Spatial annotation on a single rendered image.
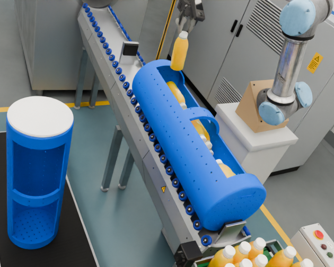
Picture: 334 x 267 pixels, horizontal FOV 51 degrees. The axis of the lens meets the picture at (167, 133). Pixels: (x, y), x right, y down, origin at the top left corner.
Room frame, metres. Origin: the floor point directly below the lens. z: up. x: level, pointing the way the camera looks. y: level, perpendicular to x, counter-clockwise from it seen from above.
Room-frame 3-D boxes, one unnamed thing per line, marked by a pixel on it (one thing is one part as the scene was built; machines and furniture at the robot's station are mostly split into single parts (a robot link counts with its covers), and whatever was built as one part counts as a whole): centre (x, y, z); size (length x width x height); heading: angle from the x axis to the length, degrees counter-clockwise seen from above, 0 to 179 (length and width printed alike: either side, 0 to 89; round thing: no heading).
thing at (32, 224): (1.16, 0.55, 0.59); 0.28 x 0.28 x 0.88
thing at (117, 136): (1.76, 0.30, 0.31); 0.06 x 0.06 x 0.63; 36
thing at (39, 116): (1.16, 0.55, 1.03); 0.28 x 0.28 x 0.01
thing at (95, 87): (2.63, 0.76, 0.31); 0.06 x 0.06 x 0.63; 36
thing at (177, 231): (1.80, 0.24, 0.79); 2.17 x 0.29 x 0.34; 36
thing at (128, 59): (2.03, 0.41, 1.00); 0.10 x 0.04 x 0.15; 126
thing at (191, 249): (0.80, -0.24, 0.95); 0.10 x 0.07 x 0.10; 126
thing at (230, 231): (0.95, -0.37, 0.99); 0.10 x 0.02 x 0.12; 126
